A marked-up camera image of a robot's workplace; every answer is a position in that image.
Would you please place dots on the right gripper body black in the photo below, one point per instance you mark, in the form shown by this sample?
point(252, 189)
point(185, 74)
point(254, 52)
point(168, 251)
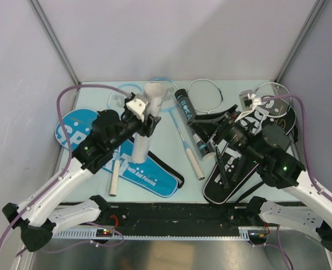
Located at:
point(234, 133)

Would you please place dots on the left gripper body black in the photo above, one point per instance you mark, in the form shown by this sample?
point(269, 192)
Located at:
point(130, 125)

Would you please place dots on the blue racket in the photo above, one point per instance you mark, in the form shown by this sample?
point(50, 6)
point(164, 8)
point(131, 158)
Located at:
point(169, 105)
point(116, 102)

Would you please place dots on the white shuttlecock tube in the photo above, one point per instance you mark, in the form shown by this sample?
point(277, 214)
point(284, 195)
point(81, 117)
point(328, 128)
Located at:
point(154, 93)

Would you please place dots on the blue racket bag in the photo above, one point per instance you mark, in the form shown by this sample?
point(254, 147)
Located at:
point(153, 175)

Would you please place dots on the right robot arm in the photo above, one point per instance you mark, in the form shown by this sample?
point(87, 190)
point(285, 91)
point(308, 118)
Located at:
point(276, 168)

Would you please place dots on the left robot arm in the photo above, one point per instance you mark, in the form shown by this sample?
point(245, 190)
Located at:
point(36, 217)

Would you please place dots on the black racket bag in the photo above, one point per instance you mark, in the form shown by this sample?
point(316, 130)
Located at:
point(239, 169)

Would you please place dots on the white racket on black bag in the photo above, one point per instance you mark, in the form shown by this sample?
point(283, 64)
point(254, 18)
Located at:
point(275, 103)

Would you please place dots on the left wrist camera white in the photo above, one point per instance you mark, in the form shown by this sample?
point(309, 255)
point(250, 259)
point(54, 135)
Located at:
point(138, 106)

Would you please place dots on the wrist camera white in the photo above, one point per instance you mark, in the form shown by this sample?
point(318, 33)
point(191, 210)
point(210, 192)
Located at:
point(138, 106)
point(249, 101)

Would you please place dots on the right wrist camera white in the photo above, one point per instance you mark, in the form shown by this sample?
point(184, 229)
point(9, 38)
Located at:
point(249, 101)

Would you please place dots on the white racket with black handle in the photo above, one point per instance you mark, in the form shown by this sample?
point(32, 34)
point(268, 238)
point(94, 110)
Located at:
point(204, 99)

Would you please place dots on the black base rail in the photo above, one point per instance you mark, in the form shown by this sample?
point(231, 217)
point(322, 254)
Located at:
point(181, 219)

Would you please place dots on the white cable duct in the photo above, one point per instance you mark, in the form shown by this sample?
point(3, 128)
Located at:
point(85, 233)

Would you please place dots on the right aluminium frame post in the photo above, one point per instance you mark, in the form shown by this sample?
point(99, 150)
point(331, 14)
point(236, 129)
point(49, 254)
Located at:
point(305, 31)

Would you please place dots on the aluminium frame post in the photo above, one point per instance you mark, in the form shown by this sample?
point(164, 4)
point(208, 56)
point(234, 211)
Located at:
point(305, 31)
point(53, 39)

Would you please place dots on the left aluminium frame post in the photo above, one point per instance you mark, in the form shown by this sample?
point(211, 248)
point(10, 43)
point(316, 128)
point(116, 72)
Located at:
point(53, 39)

